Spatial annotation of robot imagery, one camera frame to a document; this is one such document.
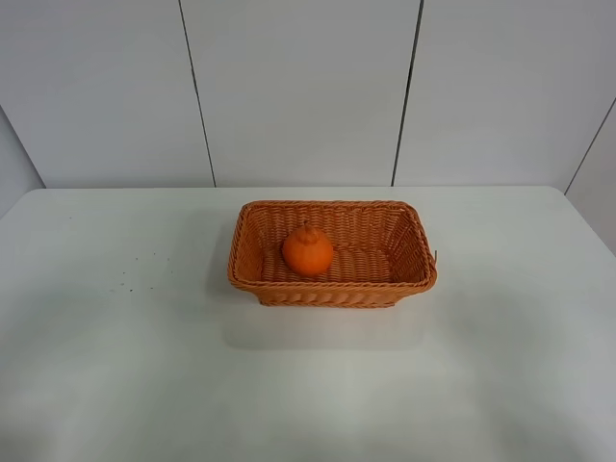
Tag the orange fruit with knob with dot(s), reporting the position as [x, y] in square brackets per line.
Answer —
[308, 251]

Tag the orange wicker basket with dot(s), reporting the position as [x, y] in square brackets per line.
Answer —
[380, 253]

